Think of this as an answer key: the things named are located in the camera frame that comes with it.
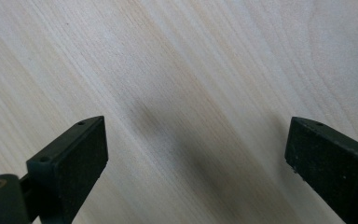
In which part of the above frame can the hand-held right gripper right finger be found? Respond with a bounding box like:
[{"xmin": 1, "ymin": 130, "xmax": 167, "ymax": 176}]
[{"xmin": 284, "ymin": 116, "xmax": 358, "ymax": 224}]

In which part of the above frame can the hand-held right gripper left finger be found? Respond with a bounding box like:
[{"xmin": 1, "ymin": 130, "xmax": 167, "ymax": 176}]
[{"xmin": 20, "ymin": 115, "xmax": 109, "ymax": 224}]

